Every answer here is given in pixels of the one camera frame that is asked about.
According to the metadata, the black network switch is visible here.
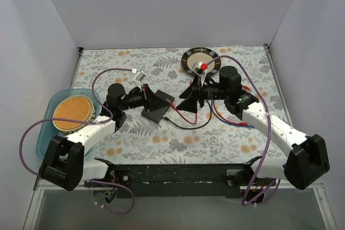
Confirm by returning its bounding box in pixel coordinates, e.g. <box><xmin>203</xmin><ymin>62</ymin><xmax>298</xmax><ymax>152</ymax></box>
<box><xmin>141</xmin><ymin>90</ymin><xmax>175</xmax><ymax>123</ymax></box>

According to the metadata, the black ethernet cable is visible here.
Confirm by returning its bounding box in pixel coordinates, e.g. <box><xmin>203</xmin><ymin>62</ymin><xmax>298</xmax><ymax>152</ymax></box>
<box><xmin>163</xmin><ymin>100</ymin><xmax>215</xmax><ymax>131</ymax></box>

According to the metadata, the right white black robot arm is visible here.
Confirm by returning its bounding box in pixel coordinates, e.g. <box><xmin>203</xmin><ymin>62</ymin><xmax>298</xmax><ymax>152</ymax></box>
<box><xmin>177</xmin><ymin>66</ymin><xmax>330</xmax><ymax>190</ymax></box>

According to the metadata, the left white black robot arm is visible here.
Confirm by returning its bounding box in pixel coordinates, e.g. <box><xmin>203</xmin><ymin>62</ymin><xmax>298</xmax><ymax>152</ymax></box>
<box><xmin>38</xmin><ymin>83</ymin><xmax>175</xmax><ymax>191</ymax></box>

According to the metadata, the floral tablecloth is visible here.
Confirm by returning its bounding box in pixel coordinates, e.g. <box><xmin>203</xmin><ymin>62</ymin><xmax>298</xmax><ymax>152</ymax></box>
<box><xmin>74</xmin><ymin>46</ymin><xmax>288</xmax><ymax>164</ymax></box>

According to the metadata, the dark rimmed beige plate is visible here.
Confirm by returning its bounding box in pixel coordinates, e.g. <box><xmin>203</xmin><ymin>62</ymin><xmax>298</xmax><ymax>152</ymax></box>
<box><xmin>181</xmin><ymin>47</ymin><xmax>222</xmax><ymax>76</ymax></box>

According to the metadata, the orange woven round plate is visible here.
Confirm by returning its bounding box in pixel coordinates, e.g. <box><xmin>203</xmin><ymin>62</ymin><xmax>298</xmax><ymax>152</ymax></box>
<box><xmin>53</xmin><ymin>95</ymin><xmax>95</xmax><ymax>134</ymax></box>

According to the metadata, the teal plastic tray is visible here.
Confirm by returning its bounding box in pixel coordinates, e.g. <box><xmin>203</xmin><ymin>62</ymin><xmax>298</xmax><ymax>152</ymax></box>
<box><xmin>36</xmin><ymin>88</ymin><xmax>100</xmax><ymax>159</ymax></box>

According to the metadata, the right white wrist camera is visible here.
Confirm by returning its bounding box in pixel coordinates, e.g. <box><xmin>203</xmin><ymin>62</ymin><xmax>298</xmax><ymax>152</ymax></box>
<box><xmin>191</xmin><ymin>61</ymin><xmax>208</xmax><ymax>78</ymax></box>

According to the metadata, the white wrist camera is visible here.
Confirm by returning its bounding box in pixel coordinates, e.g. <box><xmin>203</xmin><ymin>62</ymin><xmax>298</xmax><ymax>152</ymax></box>
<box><xmin>135</xmin><ymin>71</ymin><xmax>147</xmax><ymax>82</ymax></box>
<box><xmin>191</xmin><ymin>61</ymin><xmax>208</xmax><ymax>78</ymax></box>

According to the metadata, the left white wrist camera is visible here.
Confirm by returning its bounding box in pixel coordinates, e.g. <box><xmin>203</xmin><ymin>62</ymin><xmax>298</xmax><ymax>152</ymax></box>
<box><xmin>135</xmin><ymin>71</ymin><xmax>147</xmax><ymax>82</ymax></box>

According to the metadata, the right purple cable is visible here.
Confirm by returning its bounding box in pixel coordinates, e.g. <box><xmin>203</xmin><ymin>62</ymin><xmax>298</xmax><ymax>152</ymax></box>
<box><xmin>206</xmin><ymin>55</ymin><xmax>281</xmax><ymax>207</ymax></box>

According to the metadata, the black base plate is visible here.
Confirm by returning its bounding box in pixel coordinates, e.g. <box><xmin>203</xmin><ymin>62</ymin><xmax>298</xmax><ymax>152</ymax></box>
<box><xmin>83</xmin><ymin>163</ymin><xmax>280</xmax><ymax>198</ymax></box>

